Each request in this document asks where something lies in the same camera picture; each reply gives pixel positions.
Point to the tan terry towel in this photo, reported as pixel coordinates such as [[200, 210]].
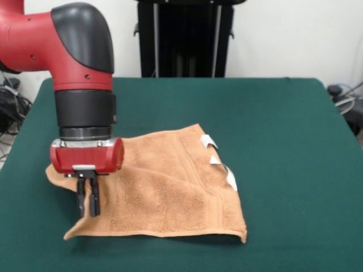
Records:
[[170, 192]]

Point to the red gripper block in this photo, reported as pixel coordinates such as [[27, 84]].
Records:
[[88, 158]]

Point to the dark green table cloth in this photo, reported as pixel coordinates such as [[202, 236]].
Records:
[[255, 113]]

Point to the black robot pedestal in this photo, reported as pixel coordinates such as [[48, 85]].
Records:
[[184, 42]]

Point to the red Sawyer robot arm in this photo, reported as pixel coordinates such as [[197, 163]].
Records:
[[71, 56]]

